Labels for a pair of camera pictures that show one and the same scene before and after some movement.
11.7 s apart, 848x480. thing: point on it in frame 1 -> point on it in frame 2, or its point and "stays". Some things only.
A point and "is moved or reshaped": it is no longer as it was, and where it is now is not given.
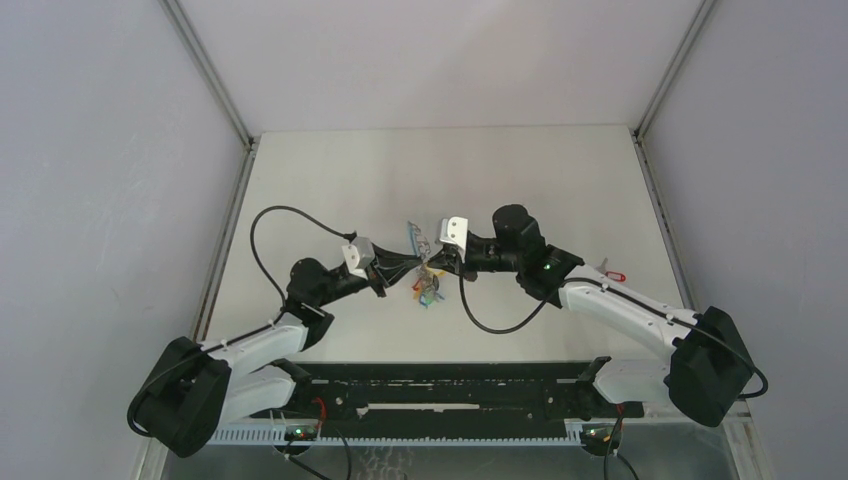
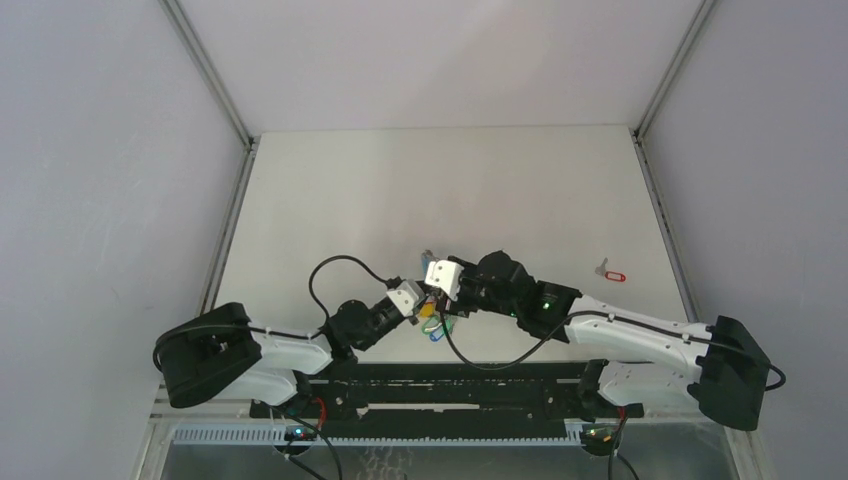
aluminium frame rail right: (671, 245) stays
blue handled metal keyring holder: (420, 244) is moved or reshaped
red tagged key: (611, 275) stays
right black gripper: (457, 264) -> (458, 306)
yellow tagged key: (418, 289) is moved or reshaped
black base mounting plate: (444, 394) stays
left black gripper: (389, 267) -> (423, 287)
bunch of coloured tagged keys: (426, 285) is moved or reshaped
